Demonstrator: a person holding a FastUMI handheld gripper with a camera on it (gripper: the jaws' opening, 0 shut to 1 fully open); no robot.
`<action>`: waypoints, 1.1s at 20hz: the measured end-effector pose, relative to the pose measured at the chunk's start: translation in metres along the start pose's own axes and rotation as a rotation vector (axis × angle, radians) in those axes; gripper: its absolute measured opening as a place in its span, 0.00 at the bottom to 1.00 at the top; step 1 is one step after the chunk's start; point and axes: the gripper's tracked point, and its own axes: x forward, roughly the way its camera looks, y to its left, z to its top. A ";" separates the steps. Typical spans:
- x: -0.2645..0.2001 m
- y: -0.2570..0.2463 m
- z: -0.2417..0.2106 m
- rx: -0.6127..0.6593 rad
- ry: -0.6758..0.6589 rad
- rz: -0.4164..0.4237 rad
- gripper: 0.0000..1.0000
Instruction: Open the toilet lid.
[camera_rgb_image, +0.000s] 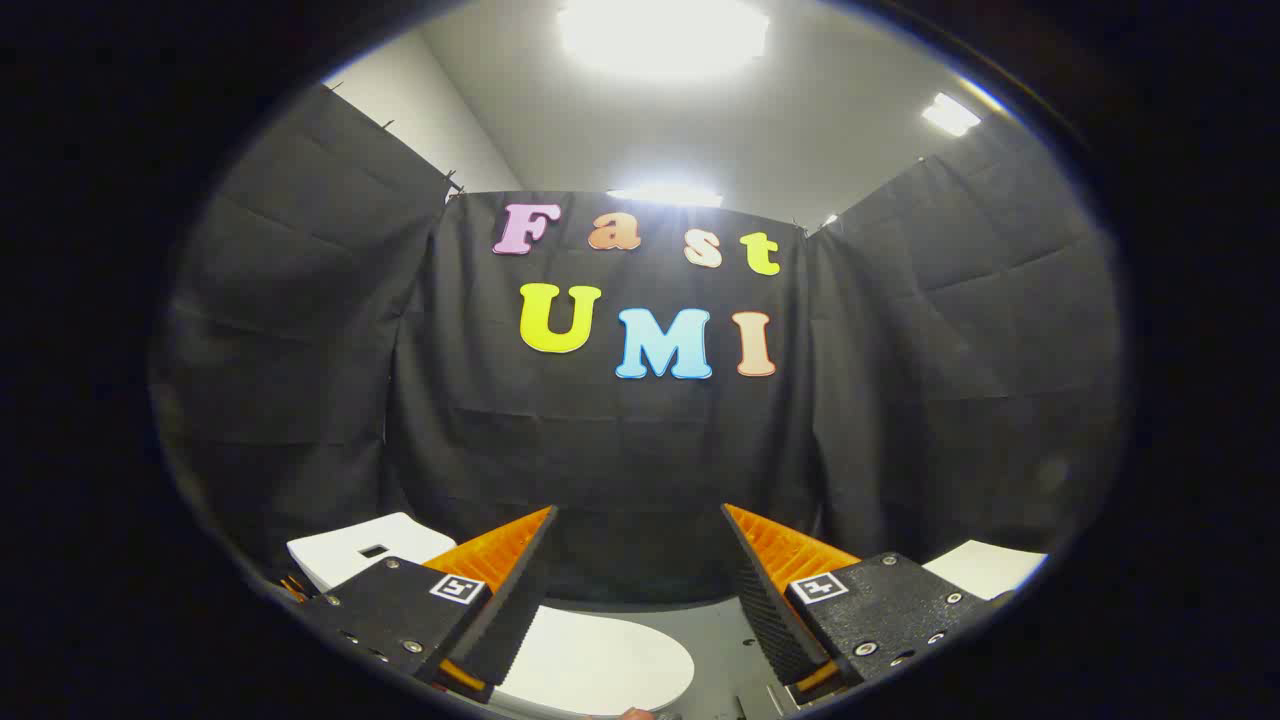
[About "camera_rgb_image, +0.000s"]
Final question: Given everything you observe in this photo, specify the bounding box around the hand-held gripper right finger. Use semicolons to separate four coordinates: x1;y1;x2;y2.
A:
721;502;1014;711

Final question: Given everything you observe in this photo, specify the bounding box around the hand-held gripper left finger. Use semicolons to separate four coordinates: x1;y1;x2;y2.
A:
298;505;558;705

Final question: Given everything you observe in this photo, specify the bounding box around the white toilet lid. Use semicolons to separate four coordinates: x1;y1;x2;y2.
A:
488;604;697;718

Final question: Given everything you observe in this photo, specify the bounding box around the white toilet tank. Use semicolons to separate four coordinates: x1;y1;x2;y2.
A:
287;512;457;593

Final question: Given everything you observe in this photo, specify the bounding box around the black backdrop cloth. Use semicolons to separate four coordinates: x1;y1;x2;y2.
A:
150;85;1126;607

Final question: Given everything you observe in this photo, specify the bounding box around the grey slotted cabinet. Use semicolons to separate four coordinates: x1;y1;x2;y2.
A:
922;539;1048;602

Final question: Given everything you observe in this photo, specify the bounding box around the long ceiling light strip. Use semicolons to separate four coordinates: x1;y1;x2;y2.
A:
607;184;724;208

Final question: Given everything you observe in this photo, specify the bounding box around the small rectangular ceiling light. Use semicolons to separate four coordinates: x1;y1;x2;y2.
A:
921;92;983;138

